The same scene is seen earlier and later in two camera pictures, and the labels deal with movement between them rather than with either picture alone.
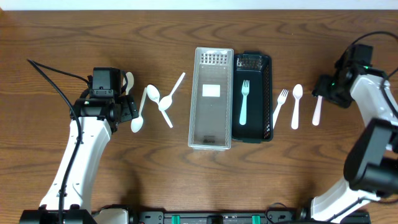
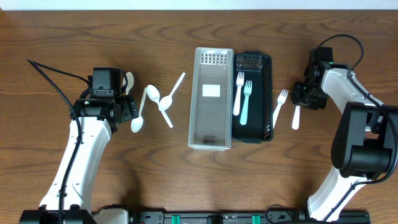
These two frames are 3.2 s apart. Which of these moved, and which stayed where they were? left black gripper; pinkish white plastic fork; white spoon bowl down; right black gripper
Moved: pinkish white plastic fork; right black gripper
Stayed: left black gripper; white spoon bowl down
